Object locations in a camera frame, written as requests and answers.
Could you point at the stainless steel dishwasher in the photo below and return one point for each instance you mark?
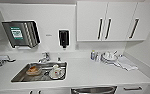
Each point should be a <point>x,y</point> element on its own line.
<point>92,90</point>

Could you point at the small blue-label bottle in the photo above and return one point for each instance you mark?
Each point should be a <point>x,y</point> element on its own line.
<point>93,56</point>

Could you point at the small chrome sink knob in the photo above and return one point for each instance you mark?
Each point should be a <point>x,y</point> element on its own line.
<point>59,59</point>

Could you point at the white printed mug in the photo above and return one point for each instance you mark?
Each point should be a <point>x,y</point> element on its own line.
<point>55,70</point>

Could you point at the chrome sink faucet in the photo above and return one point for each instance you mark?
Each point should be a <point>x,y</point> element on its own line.
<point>44,58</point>

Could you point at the stack of white plates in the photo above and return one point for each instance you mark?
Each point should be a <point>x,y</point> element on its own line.
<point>109,58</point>

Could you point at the bowl with orange leftovers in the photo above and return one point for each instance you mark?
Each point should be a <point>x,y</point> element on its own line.
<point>33,70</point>

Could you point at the white folded cloth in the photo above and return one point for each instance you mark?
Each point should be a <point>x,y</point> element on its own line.
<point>127,63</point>

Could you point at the steel paper towel dispenser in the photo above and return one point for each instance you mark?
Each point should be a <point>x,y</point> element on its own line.
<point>21,33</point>

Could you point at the stainless steel sink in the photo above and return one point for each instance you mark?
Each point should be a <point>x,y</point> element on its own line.
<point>22,76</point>

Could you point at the white drawer unit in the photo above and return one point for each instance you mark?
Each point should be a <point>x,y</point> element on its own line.
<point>132,89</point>

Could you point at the grey countertop drying rack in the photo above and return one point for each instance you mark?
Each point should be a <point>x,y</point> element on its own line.
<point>1,61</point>

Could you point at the black wall soap dispenser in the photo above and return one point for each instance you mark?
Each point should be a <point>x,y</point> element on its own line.
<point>64,38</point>

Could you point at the white three-door wall cabinet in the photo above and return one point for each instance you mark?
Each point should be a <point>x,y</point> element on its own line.
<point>119,20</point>

